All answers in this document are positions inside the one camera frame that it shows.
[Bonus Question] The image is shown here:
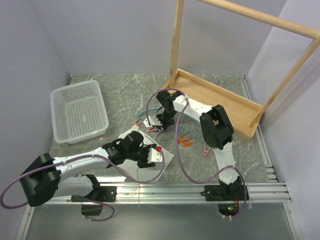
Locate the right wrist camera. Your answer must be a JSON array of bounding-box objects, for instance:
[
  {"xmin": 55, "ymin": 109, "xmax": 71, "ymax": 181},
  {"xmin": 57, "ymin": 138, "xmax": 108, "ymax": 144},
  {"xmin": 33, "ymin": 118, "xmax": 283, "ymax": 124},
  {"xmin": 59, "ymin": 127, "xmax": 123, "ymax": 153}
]
[{"xmin": 143, "ymin": 115, "xmax": 162, "ymax": 128}]

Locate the orange clothespin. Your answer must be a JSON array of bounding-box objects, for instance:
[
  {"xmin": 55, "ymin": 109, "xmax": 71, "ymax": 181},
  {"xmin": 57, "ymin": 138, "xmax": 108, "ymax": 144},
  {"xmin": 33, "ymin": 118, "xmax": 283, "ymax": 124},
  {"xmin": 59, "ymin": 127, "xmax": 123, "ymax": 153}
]
[
  {"xmin": 177, "ymin": 134, "xmax": 189, "ymax": 143},
  {"xmin": 183, "ymin": 138, "xmax": 194, "ymax": 148}
]

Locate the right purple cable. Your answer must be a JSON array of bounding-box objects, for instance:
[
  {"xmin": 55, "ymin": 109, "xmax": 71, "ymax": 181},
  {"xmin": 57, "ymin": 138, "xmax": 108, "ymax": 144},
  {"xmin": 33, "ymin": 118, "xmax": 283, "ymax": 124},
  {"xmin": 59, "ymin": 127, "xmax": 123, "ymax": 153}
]
[{"xmin": 145, "ymin": 88, "xmax": 251, "ymax": 220}]

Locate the white plastic basket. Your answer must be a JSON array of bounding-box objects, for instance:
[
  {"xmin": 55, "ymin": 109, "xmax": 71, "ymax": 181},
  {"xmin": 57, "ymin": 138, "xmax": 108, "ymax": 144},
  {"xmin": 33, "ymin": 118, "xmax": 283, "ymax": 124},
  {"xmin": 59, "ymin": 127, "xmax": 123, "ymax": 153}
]
[{"xmin": 50, "ymin": 80, "xmax": 109, "ymax": 144}]

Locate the orange clothespin left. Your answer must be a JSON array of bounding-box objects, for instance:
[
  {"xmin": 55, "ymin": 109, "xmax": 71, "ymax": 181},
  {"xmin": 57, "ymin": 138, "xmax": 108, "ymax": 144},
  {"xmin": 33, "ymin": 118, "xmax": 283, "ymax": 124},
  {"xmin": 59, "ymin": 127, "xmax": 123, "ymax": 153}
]
[{"xmin": 177, "ymin": 134, "xmax": 189, "ymax": 143}]

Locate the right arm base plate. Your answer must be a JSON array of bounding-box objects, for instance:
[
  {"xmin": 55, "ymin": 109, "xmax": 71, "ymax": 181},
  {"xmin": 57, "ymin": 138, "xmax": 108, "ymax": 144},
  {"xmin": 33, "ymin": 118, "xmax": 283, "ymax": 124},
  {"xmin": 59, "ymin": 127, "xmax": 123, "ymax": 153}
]
[{"xmin": 200, "ymin": 185, "xmax": 249, "ymax": 202}]

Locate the white underwear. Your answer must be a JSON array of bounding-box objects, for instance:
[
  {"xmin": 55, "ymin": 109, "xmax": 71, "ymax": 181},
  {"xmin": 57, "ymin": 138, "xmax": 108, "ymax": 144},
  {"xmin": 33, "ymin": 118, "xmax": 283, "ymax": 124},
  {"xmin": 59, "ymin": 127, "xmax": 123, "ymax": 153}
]
[{"xmin": 118, "ymin": 126, "xmax": 174, "ymax": 183}]

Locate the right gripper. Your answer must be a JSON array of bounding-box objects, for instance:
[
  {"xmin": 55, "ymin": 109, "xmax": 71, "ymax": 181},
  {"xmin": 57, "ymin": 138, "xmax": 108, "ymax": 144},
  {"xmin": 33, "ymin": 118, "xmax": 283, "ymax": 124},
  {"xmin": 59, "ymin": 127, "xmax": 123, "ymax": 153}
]
[{"xmin": 153, "ymin": 109, "xmax": 177, "ymax": 130}]

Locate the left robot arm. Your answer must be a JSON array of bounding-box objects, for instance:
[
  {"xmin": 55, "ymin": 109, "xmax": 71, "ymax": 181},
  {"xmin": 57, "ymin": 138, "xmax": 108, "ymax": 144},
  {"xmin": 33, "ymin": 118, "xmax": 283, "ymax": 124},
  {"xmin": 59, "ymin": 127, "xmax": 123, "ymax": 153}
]
[{"xmin": 19, "ymin": 130, "xmax": 158, "ymax": 207}]

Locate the wooden rack with tray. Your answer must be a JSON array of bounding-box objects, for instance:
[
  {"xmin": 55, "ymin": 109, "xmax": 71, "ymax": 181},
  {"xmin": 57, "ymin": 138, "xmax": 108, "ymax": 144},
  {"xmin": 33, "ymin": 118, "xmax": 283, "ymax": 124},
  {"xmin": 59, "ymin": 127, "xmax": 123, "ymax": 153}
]
[{"xmin": 163, "ymin": 0, "xmax": 320, "ymax": 140}]

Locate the orange clothespin right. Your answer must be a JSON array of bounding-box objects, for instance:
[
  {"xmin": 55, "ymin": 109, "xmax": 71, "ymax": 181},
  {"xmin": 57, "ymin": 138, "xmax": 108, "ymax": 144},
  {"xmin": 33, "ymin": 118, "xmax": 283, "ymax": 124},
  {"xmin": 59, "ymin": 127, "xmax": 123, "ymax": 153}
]
[{"xmin": 183, "ymin": 138, "xmax": 194, "ymax": 148}]

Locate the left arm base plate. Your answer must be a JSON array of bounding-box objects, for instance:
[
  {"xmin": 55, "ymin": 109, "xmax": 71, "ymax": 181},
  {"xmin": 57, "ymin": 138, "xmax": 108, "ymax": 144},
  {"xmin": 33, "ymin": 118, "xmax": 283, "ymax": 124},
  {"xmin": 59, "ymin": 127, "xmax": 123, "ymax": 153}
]
[{"xmin": 71, "ymin": 186, "xmax": 117, "ymax": 203}]

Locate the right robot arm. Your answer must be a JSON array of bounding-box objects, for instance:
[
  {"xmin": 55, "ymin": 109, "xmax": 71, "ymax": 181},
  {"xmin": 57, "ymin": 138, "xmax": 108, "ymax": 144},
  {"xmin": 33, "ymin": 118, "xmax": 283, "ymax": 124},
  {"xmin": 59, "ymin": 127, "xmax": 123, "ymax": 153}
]
[{"xmin": 156, "ymin": 89, "xmax": 248, "ymax": 201}]

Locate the blue wire hanger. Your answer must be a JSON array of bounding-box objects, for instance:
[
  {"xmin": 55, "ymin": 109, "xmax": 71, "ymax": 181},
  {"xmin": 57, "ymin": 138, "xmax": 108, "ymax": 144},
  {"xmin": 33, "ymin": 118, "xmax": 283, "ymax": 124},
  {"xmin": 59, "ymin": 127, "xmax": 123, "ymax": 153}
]
[{"xmin": 136, "ymin": 106, "xmax": 208, "ymax": 145}]

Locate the purple clothespin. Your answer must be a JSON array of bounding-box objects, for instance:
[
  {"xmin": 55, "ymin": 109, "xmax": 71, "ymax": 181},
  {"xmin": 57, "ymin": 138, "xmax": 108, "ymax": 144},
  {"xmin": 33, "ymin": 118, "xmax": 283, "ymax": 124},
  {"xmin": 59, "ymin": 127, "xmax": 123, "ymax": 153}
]
[{"xmin": 155, "ymin": 127, "xmax": 164, "ymax": 134}]

